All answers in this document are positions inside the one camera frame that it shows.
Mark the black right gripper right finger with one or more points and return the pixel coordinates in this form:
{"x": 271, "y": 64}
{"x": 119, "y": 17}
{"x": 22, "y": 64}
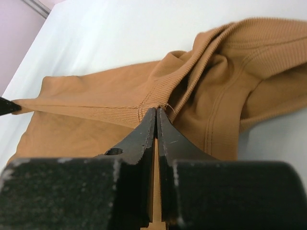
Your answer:
{"x": 200, "y": 192}

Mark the left aluminium frame post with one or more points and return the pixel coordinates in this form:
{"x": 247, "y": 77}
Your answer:
{"x": 38, "y": 7}

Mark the tan ribbed tank top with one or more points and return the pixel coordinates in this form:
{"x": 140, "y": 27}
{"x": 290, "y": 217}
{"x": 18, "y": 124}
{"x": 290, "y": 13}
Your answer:
{"x": 235, "y": 76}

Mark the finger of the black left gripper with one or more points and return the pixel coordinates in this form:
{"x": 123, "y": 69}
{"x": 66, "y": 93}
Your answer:
{"x": 8, "y": 107}

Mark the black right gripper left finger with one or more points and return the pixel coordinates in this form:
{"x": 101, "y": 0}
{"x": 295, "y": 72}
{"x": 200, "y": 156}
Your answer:
{"x": 112, "y": 191}

